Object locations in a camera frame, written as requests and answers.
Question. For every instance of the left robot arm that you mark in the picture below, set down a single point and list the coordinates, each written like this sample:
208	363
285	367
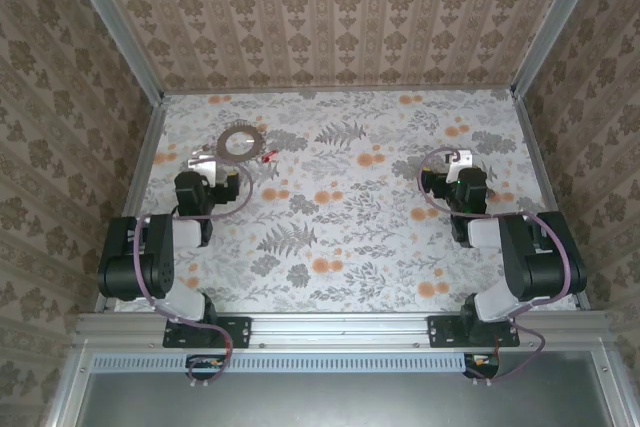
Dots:
155	267

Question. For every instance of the floral patterned table cover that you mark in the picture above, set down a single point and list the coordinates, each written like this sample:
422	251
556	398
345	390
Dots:
350	247

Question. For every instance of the grey metal sheet panel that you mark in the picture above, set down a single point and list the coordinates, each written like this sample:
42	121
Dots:
350	402

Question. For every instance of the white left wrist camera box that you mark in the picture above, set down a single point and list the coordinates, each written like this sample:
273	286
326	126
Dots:
202	167

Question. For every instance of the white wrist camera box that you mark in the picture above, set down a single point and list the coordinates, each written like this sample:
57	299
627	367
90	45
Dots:
460	159
202	167

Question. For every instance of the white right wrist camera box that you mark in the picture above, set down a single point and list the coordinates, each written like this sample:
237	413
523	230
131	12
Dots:
460	159

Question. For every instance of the aluminium table side rail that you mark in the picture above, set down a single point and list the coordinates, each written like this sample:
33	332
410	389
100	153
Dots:
132	197
548	197

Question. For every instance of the thin aluminium wall rail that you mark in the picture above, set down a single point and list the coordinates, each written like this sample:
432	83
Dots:
340	88

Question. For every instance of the aluminium frame post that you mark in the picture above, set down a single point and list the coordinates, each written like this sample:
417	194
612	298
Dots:
554	22
118	22

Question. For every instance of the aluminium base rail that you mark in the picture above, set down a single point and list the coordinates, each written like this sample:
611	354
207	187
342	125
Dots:
340	329

